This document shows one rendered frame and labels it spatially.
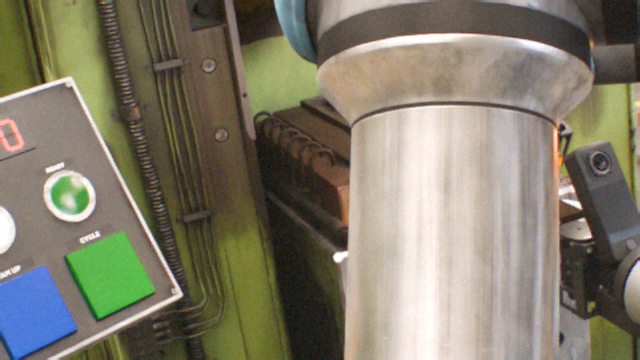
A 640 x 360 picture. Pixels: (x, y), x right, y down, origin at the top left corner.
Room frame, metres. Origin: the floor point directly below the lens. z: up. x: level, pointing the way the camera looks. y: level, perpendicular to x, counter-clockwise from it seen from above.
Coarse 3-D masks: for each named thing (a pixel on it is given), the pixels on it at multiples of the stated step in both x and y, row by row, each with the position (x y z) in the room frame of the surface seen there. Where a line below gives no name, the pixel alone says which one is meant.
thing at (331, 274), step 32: (288, 224) 1.25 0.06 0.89; (288, 256) 1.32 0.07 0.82; (320, 256) 1.13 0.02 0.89; (288, 288) 1.44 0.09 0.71; (320, 288) 1.18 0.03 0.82; (288, 320) 1.48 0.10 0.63; (320, 320) 1.29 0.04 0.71; (576, 320) 1.17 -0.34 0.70; (320, 352) 1.32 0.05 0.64; (576, 352) 1.17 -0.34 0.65
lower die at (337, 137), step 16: (320, 96) 1.57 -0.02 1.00; (288, 112) 1.53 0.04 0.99; (304, 112) 1.51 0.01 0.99; (320, 112) 1.46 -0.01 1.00; (304, 128) 1.41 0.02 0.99; (320, 128) 1.39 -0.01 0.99; (336, 128) 1.38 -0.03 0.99; (336, 144) 1.29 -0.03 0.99; (272, 160) 1.42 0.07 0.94; (288, 160) 1.33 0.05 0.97; (304, 160) 1.27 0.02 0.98; (320, 160) 1.26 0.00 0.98; (336, 160) 1.25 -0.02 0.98; (320, 176) 1.19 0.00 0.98; (336, 176) 1.18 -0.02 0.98; (320, 192) 1.20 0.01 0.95; (336, 192) 1.14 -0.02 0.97; (336, 208) 1.15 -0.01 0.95
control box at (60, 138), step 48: (48, 96) 0.98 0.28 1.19; (0, 144) 0.92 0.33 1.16; (48, 144) 0.95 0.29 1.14; (96, 144) 0.98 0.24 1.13; (0, 192) 0.88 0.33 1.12; (48, 192) 0.91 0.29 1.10; (96, 192) 0.94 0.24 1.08; (48, 240) 0.88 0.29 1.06; (96, 240) 0.90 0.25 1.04; (144, 240) 0.93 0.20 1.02; (96, 336) 0.84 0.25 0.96
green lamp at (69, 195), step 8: (64, 176) 0.93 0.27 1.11; (56, 184) 0.92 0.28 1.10; (64, 184) 0.92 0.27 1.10; (72, 184) 0.93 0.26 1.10; (80, 184) 0.93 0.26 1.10; (56, 192) 0.91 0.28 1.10; (64, 192) 0.92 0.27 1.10; (72, 192) 0.92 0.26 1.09; (80, 192) 0.93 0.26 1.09; (88, 192) 0.93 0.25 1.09; (56, 200) 0.91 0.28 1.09; (64, 200) 0.91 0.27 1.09; (72, 200) 0.91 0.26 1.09; (80, 200) 0.92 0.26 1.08; (88, 200) 0.93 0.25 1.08; (56, 208) 0.90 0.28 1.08; (64, 208) 0.91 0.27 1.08; (72, 208) 0.91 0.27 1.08; (80, 208) 0.91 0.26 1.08
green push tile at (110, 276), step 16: (112, 240) 0.91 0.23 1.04; (128, 240) 0.91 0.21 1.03; (80, 256) 0.88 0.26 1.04; (96, 256) 0.88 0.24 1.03; (112, 256) 0.89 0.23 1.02; (128, 256) 0.90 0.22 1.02; (80, 272) 0.86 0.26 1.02; (96, 272) 0.87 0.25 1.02; (112, 272) 0.88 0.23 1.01; (128, 272) 0.89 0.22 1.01; (144, 272) 0.90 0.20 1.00; (80, 288) 0.86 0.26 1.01; (96, 288) 0.86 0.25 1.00; (112, 288) 0.87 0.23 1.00; (128, 288) 0.88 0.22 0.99; (144, 288) 0.89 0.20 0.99; (96, 304) 0.85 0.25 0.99; (112, 304) 0.86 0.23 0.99; (128, 304) 0.87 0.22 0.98; (96, 320) 0.85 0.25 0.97
